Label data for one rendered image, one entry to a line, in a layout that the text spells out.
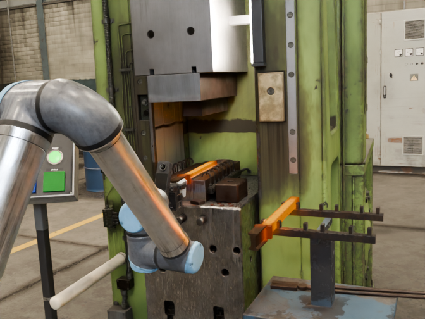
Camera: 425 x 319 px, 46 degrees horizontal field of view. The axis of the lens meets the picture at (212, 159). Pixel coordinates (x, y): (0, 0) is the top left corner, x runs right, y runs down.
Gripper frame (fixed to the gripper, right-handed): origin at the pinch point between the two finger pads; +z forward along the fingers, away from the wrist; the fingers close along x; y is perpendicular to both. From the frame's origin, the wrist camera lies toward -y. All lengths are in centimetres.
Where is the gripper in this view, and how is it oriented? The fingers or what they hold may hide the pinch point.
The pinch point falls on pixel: (181, 179)
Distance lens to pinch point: 175.7
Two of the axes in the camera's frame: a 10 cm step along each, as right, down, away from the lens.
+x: 9.4, 0.1, -3.4
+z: 3.4, -2.0, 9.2
